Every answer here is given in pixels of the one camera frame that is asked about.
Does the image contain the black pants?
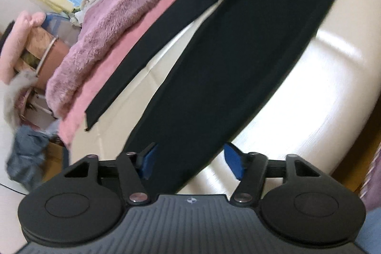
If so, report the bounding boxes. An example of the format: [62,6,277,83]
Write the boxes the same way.
[86,0,335,195]

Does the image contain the white clothes heap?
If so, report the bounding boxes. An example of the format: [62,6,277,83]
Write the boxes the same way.
[1,70,38,130]

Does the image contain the grey blue clothes pile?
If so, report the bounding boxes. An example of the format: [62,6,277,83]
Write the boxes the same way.
[6,125,50,191]

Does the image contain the pink bed sheet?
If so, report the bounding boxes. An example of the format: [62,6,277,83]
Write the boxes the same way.
[58,0,251,150]

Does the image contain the cardboard box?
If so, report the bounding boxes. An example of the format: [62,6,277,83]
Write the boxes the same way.
[42,139,68,183]

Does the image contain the fluffy mauve blanket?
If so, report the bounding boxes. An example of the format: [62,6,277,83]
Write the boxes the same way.
[45,0,160,118]

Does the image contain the pink folded quilt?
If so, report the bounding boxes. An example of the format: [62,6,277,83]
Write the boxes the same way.
[1,11,46,85]

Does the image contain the pink storage box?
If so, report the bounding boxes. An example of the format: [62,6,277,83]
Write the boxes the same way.
[35,39,70,90]

